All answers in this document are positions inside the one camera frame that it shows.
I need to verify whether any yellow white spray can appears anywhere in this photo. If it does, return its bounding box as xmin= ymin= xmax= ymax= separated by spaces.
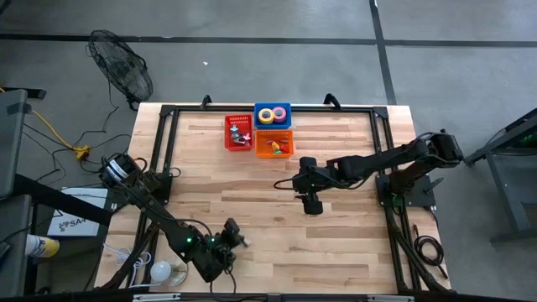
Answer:
xmin=24 ymin=234 xmax=60 ymax=258

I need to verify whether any white cable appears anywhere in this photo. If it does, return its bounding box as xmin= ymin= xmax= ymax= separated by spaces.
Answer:
xmin=102 ymin=242 xmax=154 ymax=289

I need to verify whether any grey equipment cart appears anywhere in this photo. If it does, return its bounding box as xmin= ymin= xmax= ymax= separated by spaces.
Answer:
xmin=0 ymin=86 xmax=48 ymax=299

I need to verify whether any white paper sign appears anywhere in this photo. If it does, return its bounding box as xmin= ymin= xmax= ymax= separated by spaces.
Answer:
xmin=46 ymin=187 xmax=109 ymax=238

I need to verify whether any yellow cable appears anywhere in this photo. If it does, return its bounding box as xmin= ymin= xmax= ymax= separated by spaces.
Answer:
xmin=0 ymin=86 xmax=91 ymax=160

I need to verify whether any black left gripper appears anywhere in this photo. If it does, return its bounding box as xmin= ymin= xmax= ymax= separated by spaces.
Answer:
xmin=204 ymin=216 xmax=249 ymax=270

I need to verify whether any silver metal bracket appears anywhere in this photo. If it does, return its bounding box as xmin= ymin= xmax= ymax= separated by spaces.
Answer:
xmin=133 ymin=293 xmax=181 ymax=302
xmin=368 ymin=294 xmax=415 ymax=302

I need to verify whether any red plastic basket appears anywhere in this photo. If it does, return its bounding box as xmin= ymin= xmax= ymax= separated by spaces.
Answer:
xmin=224 ymin=114 xmax=254 ymax=152

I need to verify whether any black floor fan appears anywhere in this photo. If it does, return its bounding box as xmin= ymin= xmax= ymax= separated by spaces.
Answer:
xmin=86 ymin=29 xmax=154 ymax=111

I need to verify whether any black diagonal beam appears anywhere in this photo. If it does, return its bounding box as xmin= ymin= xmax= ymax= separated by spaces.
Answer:
xmin=12 ymin=174 xmax=115 ymax=227

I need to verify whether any grey metal stand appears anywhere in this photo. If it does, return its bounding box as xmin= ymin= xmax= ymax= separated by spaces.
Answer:
xmin=462 ymin=107 xmax=537 ymax=247

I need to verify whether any white light bulb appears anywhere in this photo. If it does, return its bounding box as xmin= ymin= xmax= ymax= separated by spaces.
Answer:
xmin=150 ymin=259 xmax=174 ymax=282

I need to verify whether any black coiled cable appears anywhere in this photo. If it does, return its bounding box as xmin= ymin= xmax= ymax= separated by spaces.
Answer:
xmin=412 ymin=224 xmax=449 ymax=280

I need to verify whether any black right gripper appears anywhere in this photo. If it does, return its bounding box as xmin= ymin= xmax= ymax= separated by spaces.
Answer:
xmin=291 ymin=156 xmax=340 ymax=216

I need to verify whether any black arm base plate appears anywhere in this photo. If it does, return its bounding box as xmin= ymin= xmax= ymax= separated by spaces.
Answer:
xmin=376 ymin=174 xmax=437 ymax=210
xmin=107 ymin=171 xmax=174 ymax=207

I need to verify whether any blue plastic basket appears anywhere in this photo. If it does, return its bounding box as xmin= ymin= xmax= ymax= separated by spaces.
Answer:
xmin=253 ymin=102 xmax=293 ymax=130

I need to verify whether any orange plastic basket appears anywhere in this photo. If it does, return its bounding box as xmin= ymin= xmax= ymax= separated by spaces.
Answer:
xmin=254 ymin=129 xmax=295 ymax=159

